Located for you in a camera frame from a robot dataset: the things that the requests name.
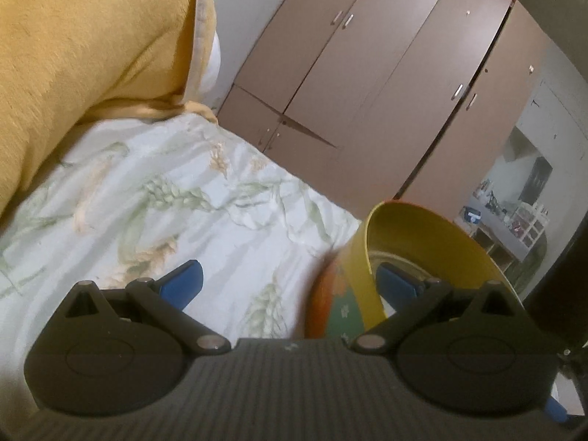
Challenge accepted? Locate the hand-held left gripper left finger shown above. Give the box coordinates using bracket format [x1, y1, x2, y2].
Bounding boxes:
[57, 259, 233, 356]

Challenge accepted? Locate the floral printed bed sheet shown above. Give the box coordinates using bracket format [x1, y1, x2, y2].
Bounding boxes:
[0, 112, 363, 423]

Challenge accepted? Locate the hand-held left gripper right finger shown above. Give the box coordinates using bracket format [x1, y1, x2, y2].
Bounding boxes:
[351, 262, 529, 354]

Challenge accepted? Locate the white pillow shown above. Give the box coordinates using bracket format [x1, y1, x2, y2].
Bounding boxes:
[186, 0, 223, 111]

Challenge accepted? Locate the yellow blanket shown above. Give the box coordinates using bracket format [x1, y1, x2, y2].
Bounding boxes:
[0, 0, 219, 221]

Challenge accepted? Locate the round gold tin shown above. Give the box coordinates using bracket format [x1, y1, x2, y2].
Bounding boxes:
[303, 200, 527, 343]

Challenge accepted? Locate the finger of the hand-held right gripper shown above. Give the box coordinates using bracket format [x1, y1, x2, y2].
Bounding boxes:
[544, 395, 570, 426]

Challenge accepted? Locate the brown wardrobe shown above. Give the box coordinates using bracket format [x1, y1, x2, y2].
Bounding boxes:
[216, 0, 552, 230]

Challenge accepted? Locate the white desk shelf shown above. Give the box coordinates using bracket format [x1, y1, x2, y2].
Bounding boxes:
[459, 179, 549, 286]

